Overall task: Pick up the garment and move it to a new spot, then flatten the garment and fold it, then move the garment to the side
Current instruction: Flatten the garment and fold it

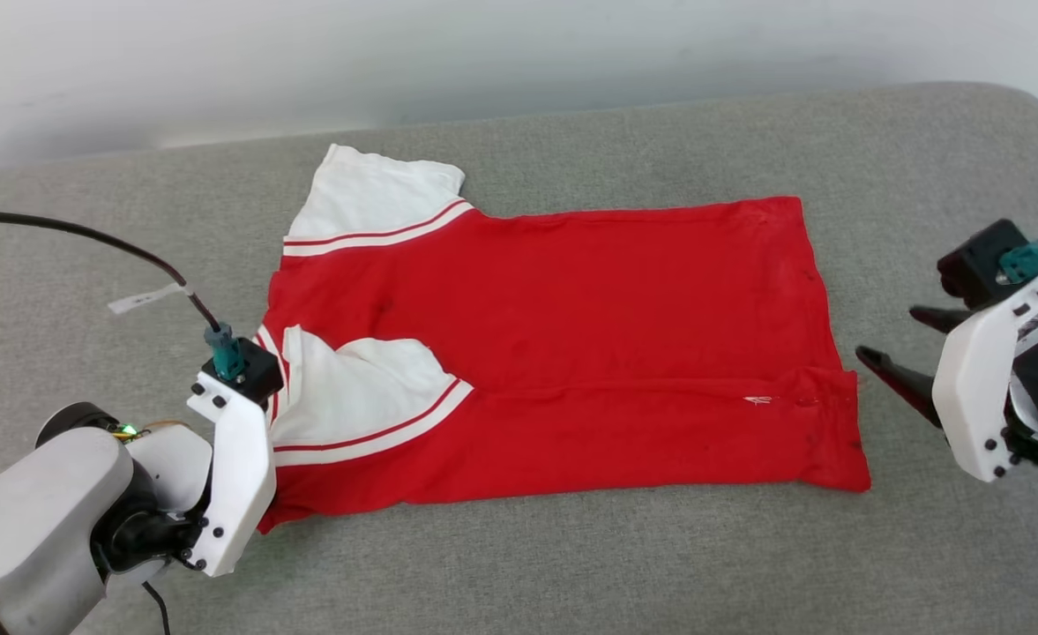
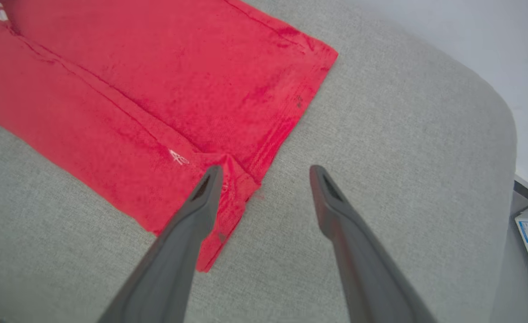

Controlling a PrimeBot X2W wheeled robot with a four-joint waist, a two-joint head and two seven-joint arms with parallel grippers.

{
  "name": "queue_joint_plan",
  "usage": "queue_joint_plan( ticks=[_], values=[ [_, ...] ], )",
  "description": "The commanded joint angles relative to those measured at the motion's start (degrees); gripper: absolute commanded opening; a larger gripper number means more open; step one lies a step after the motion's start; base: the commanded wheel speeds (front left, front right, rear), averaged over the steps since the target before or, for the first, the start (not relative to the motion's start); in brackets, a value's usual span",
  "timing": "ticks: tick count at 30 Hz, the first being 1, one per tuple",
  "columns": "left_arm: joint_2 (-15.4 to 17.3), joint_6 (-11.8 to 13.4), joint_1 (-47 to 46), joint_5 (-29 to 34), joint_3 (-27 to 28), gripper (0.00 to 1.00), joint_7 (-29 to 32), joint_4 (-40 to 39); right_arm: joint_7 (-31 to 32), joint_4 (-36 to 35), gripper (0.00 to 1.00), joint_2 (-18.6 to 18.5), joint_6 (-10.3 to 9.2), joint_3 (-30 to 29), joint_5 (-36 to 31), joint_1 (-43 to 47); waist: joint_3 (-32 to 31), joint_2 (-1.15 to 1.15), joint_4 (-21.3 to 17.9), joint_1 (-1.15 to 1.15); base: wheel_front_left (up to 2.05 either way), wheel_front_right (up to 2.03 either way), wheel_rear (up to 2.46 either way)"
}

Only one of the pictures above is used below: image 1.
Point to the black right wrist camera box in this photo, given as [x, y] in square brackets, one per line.
[981, 260]

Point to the red and white shirt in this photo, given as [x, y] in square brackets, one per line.
[616, 309]

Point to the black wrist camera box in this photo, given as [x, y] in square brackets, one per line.
[258, 370]
[981, 260]

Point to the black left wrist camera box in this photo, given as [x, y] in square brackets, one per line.
[258, 370]

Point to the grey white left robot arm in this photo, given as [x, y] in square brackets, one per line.
[33, 520]

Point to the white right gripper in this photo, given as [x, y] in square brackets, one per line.
[977, 397]

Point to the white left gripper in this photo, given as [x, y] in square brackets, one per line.
[241, 476]

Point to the grey fabric sofa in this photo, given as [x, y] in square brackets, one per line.
[571, 573]

